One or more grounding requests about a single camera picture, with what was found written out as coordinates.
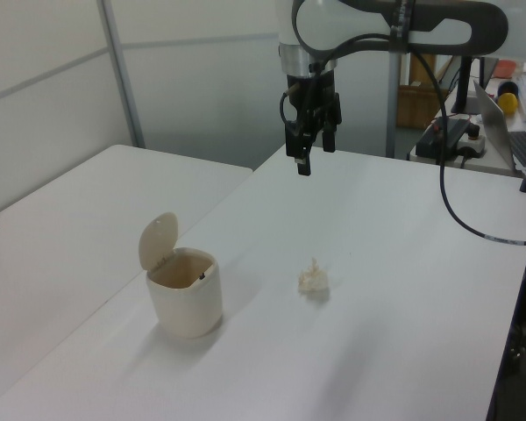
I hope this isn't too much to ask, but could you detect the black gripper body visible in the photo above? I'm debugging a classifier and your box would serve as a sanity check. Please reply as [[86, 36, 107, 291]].
[[286, 69, 338, 122]]

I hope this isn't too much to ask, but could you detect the white paper trash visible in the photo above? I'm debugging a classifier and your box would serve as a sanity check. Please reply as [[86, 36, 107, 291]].
[[297, 257, 331, 295]]

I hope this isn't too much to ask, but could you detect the small cream bin with lid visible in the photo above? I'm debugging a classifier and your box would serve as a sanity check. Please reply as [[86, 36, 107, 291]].
[[139, 211, 224, 340]]

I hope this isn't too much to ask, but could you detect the grey metal pillar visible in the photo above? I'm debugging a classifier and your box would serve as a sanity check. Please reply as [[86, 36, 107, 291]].
[[386, 51, 403, 160]]

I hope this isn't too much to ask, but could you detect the wooden cabinet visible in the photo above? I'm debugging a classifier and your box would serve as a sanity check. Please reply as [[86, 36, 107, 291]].
[[397, 54, 453, 130]]

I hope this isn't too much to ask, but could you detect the black power supply box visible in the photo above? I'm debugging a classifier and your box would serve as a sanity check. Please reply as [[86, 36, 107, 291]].
[[416, 117, 473, 159]]

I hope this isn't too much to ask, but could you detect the black monitor stand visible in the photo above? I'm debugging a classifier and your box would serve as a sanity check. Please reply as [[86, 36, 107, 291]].
[[450, 54, 482, 114]]

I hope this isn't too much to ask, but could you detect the emergency stop button box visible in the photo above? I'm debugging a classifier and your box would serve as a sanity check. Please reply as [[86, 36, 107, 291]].
[[457, 124, 488, 160]]

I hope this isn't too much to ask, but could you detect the silver laptop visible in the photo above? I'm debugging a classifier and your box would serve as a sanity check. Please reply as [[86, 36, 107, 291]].
[[473, 80, 526, 173]]

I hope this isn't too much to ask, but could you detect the yellow round object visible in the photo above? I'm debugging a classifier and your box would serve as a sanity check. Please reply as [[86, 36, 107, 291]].
[[497, 91, 520, 117]]

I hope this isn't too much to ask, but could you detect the orange container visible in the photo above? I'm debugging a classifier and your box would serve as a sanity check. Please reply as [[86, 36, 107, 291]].
[[493, 60, 518, 81]]

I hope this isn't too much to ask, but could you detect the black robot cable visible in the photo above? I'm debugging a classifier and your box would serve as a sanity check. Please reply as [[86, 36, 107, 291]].
[[279, 0, 526, 246]]

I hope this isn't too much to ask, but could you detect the grey partition post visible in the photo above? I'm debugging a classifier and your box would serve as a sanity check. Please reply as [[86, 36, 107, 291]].
[[99, 0, 146, 150]]

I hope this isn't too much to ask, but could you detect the black table frame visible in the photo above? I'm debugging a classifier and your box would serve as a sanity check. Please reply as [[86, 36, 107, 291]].
[[485, 192, 526, 421]]

